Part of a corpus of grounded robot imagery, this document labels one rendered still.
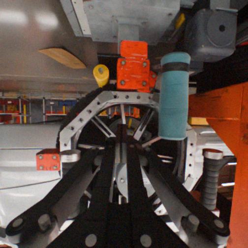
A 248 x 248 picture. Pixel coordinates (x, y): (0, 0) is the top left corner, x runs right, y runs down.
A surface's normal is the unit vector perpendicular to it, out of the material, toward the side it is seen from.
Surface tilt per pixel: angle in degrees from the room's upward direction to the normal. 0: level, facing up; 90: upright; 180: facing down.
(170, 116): 88
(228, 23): 90
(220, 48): 67
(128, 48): 90
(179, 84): 91
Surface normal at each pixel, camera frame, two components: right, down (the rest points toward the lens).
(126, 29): 0.10, 0.08
